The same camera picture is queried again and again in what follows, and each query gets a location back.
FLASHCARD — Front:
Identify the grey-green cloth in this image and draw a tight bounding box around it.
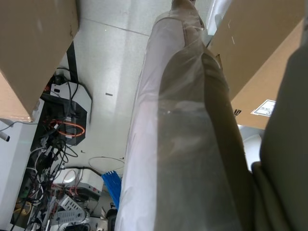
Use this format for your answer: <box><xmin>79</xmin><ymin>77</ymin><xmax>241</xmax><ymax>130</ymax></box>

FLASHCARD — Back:
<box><xmin>250</xmin><ymin>18</ymin><xmax>308</xmax><ymax>231</ymax></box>

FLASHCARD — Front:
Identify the thin white wire loop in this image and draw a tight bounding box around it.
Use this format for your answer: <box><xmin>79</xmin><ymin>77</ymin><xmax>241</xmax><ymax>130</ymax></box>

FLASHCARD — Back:
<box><xmin>88</xmin><ymin>156</ymin><xmax>126</xmax><ymax>169</ymax></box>

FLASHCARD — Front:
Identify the yellow cable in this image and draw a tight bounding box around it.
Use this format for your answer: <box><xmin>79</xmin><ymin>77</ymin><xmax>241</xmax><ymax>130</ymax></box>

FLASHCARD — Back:
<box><xmin>13</xmin><ymin>201</ymin><xmax>33</xmax><ymax>217</ymax></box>

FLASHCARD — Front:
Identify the tangle of black cables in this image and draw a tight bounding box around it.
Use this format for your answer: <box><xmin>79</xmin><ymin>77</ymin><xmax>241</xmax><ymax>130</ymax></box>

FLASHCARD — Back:
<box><xmin>30</xmin><ymin>134</ymin><xmax>79</xmax><ymax>183</ymax></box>

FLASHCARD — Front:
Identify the white perforated metal bracket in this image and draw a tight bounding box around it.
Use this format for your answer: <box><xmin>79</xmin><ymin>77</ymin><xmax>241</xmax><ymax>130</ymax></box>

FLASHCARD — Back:
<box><xmin>51</xmin><ymin>194</ymin><xmax>89</xmax><ymax>225</ymax></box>

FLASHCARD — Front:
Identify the pale grey rounded cover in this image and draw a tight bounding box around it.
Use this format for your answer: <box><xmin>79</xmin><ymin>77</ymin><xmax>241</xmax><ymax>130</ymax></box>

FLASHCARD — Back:
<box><xmin>237</xmin><ymin>124</ymin><xmax>266</xmax><ymax>172</ymax></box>

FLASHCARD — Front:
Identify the orange cable loop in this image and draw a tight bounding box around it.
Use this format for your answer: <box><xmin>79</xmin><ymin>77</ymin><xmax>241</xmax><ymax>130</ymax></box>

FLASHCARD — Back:
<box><xmin>49</xmin><ymin>119</ymin><xmax>87</xmax><ymax>138</ymax></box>

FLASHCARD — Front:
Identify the bundle of blue plastic strips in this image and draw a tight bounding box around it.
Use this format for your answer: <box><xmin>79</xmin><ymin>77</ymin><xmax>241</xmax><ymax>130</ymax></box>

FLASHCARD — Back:
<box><xmin>101</xmin><ymin>170</ymin><xmax>122</xmax><ymax>209</ymax></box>

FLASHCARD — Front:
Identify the brown cardboard box with label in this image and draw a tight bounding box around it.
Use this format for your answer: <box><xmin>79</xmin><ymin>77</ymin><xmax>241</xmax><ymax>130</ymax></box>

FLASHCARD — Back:
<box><xmin>207</xmin><ymin>0</ymin><xmax>308</xmax><ymax>127</ymax></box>

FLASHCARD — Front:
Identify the white paper label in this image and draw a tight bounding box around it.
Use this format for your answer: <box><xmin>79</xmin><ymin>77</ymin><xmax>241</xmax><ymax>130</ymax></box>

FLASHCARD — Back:
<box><xmin>251</xmin><ymin>99</ymin><xmax>278</xmax><ymax>118</ymax></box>

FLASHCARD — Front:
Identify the white and grey device housing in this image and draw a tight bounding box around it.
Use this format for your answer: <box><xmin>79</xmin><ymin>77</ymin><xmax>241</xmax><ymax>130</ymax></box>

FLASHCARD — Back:
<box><xmin>53</xmin><ymin>167</ymin><xmax>104</xmax><ymax>199</ymax></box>

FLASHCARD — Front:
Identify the black and white machine base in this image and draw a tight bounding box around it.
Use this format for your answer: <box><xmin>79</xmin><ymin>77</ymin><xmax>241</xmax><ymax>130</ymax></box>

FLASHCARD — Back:
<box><xmin>39</xmin><ymin>81</ymin><xmax>93</xmax><ymax>147</ymax></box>

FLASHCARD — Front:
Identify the large brown cardboard box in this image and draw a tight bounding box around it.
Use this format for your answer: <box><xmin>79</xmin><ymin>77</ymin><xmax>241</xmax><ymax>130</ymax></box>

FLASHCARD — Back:
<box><xmin>0</xmin><ymin>0</ymin><xmax>80</xmax><ymax>123</ymax></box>

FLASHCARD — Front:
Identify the white cabinet panel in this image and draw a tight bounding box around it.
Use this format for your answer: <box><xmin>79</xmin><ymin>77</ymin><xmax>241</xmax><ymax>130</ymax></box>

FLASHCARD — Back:
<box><xmin>0</xmin><ymin>117</ymin><xmax>39</xmax><ymax>231</ymax></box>

